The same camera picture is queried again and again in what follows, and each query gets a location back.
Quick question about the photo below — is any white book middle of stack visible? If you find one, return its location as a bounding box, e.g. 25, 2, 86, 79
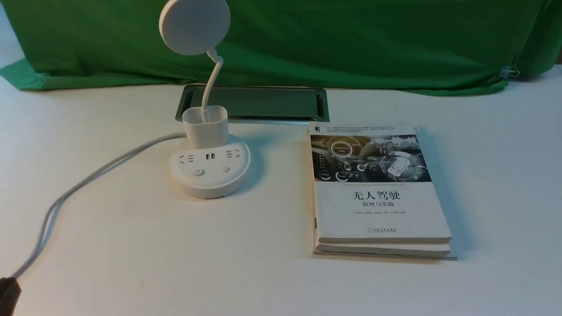
314, 242, 451, 258

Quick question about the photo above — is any white desk lamp power strip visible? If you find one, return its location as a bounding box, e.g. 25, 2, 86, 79
159, 0, 251, 199

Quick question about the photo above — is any metal desk cable grommet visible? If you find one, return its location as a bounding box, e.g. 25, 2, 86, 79
176, 85, 330, 124

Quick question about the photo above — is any green backdrop cloth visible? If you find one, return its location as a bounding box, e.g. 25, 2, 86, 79
1, 0, 562, 96

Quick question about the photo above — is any silver binder clip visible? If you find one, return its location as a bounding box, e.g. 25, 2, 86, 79
498, 65, 520, 81

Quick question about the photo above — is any dark brown object at corner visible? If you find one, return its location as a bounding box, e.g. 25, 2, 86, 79
0, 277, 22, 316

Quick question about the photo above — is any thin booklet under stack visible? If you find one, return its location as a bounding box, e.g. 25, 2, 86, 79
313, 125, 458, 261

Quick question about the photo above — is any white power cable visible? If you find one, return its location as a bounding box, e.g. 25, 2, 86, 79
11, 131, 187, 279

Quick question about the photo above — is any white self-driving book top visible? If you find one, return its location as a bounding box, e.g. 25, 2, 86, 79
309, 121, 452, 244

